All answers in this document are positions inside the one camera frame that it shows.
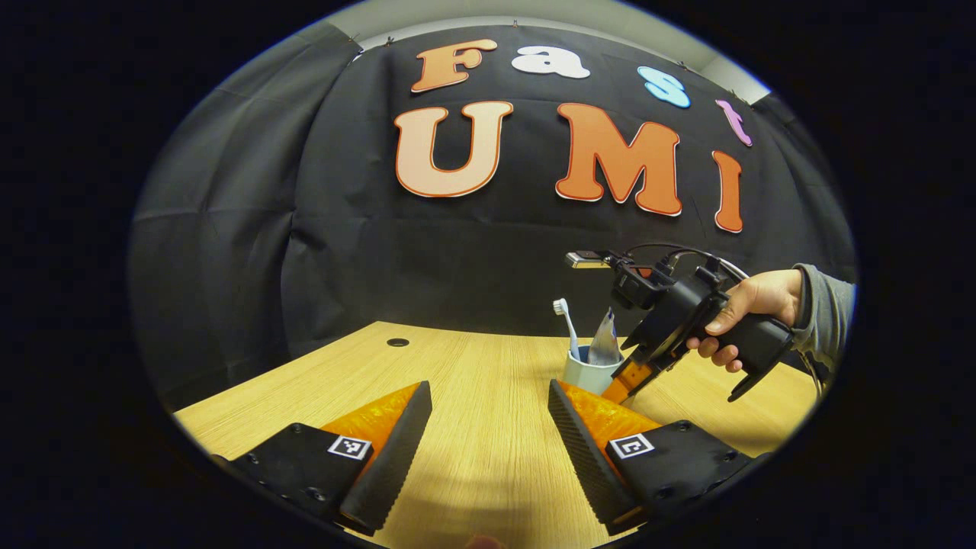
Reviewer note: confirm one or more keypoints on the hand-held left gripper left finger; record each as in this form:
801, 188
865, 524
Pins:
396, 457

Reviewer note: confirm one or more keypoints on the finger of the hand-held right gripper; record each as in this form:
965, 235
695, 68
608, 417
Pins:
629, 377

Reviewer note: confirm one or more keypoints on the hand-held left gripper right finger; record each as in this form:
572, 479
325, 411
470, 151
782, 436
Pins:
579, 457

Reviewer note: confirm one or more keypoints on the white toothpaste tube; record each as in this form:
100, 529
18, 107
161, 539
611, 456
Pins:
605, 343

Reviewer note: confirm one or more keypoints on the white toothbrush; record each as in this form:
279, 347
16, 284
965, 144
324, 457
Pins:
569, 328

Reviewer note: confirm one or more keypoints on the wooden desktop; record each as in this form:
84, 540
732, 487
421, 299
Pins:
488, 396

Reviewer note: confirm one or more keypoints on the black backdrop cloth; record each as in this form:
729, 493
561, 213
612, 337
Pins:
305, 267

